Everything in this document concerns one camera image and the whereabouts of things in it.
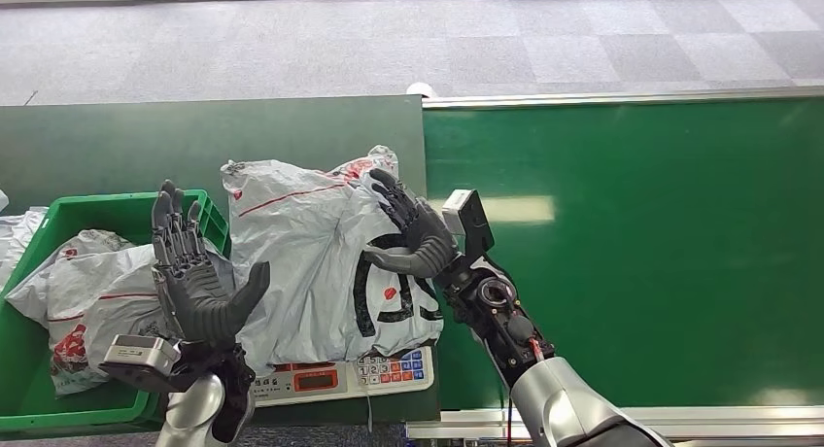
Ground green conveyor belt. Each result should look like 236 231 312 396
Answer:
406 86 824 442

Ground grey mailer bag red print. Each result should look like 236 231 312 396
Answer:
5 229 236 395

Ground grey mailer bag black print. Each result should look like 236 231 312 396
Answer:
221 145 445 376

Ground grey plastic bag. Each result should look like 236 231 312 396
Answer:
0 189 50 291

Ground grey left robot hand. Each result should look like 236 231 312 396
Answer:
151 180 272 349

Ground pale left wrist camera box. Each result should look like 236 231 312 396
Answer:
99 334 183 394

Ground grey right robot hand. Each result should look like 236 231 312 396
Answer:
363 168 460 281

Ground electronic weighing scale steel tray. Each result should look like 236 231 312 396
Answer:
247 346 435 408

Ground green plastic crate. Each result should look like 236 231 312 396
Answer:
0 189 231 432

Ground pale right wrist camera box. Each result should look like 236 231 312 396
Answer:
441 189 496 259

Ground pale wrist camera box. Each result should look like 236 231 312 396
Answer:
99 334 183 394
441 189 496 259

